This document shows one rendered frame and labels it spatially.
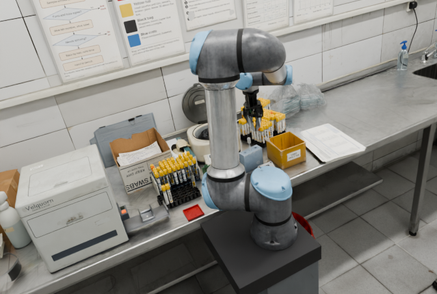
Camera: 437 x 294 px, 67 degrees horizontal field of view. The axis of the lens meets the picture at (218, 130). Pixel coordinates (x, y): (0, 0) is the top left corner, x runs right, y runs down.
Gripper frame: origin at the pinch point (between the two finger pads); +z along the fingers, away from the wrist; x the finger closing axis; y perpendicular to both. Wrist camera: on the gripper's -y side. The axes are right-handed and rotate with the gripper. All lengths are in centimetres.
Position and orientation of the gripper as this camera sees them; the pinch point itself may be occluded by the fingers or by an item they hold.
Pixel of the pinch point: (255, 127)
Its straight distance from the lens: 153.3
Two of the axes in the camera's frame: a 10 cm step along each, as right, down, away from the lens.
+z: 1.7, 8.6, 4.8
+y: 0.5, 4.7, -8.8
